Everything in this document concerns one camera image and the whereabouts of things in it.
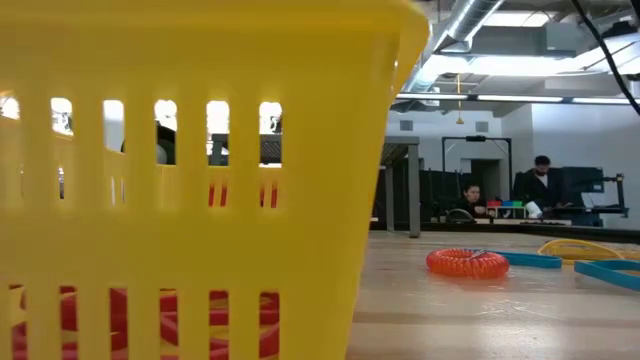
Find red rubber band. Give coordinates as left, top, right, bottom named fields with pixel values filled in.
left=8, top=284, right=129, bottom=360
left=59, top=285, right=280, bottom=331

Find long ceiling light strip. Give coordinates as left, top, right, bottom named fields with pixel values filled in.
left=571, top=97, right=640, bottom=106
left=396, top=93, right=470, bottom=102
left=476, top=94, right=565, bottom=104

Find red plastic slotted basket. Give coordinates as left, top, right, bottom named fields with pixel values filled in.
left=207, top=182, right=279, bottom=210

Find silver ventilation duct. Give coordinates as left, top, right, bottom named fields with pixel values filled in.
left=399, top=0, right=506, bottom=96

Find black background gantry frame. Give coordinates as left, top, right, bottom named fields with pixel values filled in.
left=441, top=135, right=514, bottom=201

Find yellow plastic slotted basket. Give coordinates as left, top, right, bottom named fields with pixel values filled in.
left=0, top=0, right=431, bottom=360

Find black background workstation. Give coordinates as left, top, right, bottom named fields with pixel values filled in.
left=513, top=166, right=630, bottom=227

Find orange spiral coil keychain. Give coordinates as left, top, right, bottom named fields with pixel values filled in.
left=425, top=248, right=511, bottom=280

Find rack with coloured bins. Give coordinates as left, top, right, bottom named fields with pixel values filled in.
left=486, top=199, right=527, bottom=220

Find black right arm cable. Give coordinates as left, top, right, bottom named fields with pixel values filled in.
left=571, top=0, right=640, bottom=117

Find yellow hanging pendant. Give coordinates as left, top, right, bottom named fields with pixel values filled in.
left=455, top=73, right=465, bottom=126

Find black dome object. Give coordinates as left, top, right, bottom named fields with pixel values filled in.
left=445, top=208, right=476, bottom=225

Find yellow rubber band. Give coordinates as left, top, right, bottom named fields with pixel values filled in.
left=538, top=238, right=640, bottom=266

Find black partition panels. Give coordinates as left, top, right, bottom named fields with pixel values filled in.
left=372, top=168, right=511, bottom=225

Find person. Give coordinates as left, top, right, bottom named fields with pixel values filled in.
left=448, top=182, right=490, bottom=221
left=513, top=154, right=569, bottom=214

